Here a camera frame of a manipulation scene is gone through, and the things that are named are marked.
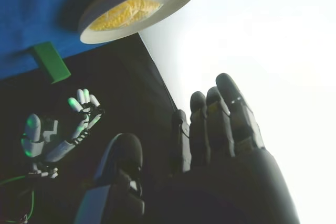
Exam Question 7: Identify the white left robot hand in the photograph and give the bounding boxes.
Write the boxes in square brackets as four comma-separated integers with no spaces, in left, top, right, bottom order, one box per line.
[75,73,301,224]

